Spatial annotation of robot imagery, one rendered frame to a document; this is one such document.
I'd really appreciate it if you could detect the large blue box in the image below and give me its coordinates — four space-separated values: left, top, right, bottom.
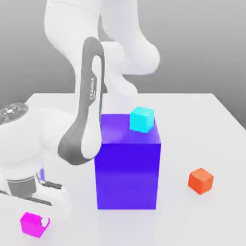
94 113 161 210

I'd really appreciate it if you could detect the small orange cube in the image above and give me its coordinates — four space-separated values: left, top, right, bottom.
187 167 214 196

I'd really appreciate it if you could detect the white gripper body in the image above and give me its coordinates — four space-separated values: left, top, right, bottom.
0 186 73 221

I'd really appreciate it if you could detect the small magenta cube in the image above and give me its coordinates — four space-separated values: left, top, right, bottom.
20 211 51 239

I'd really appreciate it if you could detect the small cyan cube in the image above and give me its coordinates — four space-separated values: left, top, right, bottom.
129 106 155 134

